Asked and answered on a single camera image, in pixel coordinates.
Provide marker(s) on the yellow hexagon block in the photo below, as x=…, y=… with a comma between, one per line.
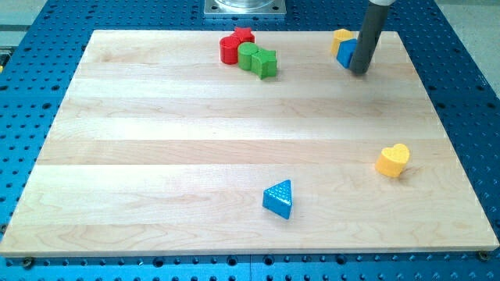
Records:
x=339, y=36

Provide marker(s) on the yellow heart block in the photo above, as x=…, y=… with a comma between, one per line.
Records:
x=393, y=160

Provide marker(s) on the blue triangle block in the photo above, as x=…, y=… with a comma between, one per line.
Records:
x=278, y=199

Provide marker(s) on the green star block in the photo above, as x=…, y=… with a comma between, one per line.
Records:
x=264, y=63

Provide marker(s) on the light wooden board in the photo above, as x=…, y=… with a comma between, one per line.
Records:
x=158, y=148

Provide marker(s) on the green cylinder block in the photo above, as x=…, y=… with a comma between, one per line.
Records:
x=245, y=51

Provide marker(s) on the red cylinder block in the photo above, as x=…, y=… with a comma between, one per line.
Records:
x=229, y=49

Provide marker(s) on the red star block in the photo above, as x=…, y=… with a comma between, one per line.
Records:
x=244, y=34

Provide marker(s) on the blue cube block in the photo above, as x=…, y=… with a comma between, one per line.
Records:
x=345, y=52

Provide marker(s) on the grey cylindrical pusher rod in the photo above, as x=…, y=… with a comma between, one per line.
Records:
x=372, y=26

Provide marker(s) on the blue perforated metal table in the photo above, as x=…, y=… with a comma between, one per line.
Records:
x=454, y=46

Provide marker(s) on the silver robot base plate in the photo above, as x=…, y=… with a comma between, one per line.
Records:
x=244, y=7

